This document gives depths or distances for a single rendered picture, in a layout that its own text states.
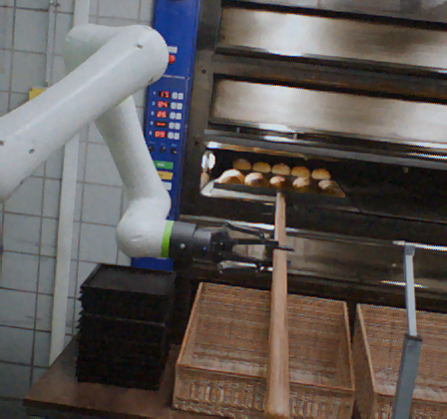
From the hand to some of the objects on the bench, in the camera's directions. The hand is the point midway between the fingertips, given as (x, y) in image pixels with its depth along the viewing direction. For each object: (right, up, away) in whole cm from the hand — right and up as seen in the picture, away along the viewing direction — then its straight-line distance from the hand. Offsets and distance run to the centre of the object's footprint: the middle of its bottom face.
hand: (278, 254), depth 150 cm
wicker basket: (0, -52, +64) cm, 83 cm away
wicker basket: (+59, -60, +61) cm, 104 cm away
